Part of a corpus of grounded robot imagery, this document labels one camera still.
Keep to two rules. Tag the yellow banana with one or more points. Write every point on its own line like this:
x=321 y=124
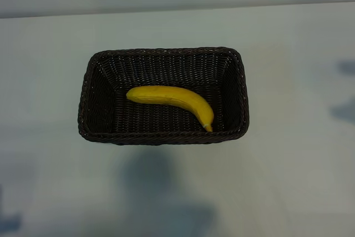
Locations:
x=172 y=95

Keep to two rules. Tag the dark brown wicker basket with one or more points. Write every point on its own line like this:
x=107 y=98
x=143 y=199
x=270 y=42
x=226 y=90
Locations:
x=155 y=120

